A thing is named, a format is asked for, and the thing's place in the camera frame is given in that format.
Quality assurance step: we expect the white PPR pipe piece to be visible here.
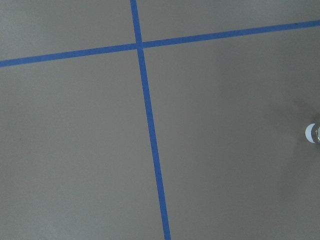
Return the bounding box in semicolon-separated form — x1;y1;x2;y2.
305;123;320;144

